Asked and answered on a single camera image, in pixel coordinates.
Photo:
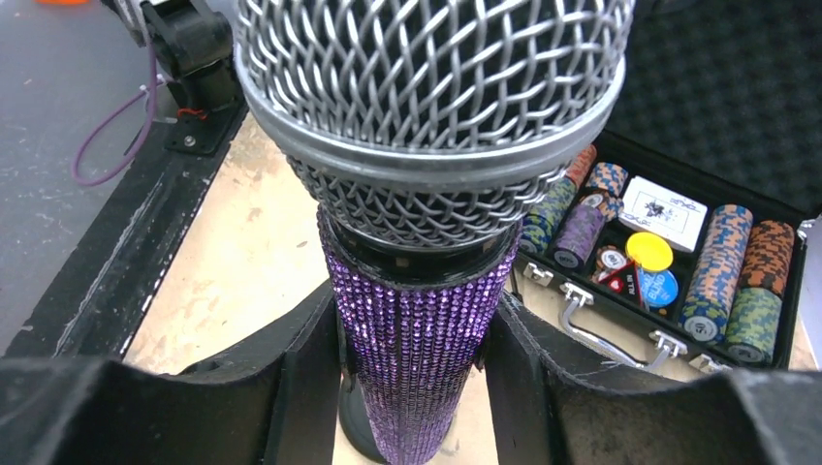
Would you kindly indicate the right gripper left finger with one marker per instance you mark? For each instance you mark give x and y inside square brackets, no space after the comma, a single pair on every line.
[269,399]

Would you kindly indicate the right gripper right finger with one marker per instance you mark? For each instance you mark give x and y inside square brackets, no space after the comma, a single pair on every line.
[555,401]

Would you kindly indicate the black round-base mic stand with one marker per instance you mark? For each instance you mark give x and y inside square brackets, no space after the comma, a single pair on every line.
[354,420]

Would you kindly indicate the purple glitter microphone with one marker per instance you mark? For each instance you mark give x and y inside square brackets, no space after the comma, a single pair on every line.
[426,130]

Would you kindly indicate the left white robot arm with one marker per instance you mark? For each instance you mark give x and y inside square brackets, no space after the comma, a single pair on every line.
[194,46]

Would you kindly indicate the blue poker chip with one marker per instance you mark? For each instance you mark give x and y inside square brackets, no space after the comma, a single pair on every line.
[658,289]

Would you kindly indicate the purple chip stack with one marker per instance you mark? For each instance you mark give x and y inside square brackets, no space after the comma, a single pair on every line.
[577,237]

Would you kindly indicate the yellow poker chip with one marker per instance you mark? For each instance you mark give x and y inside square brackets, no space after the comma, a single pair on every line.
[649,251]

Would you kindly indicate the blue orange chip stack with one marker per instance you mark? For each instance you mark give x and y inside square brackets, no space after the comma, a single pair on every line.
[709,299]

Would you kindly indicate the black poker chip case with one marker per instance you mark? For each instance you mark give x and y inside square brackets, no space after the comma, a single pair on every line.
[721,104]

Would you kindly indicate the green chip stack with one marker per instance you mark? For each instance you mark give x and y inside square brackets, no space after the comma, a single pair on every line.
[752,326]

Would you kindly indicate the white playing card deck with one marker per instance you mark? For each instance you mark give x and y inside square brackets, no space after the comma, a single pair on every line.
[653,208]

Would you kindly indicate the orange black chip stack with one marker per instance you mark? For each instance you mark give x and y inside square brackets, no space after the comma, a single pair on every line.
[768,257]

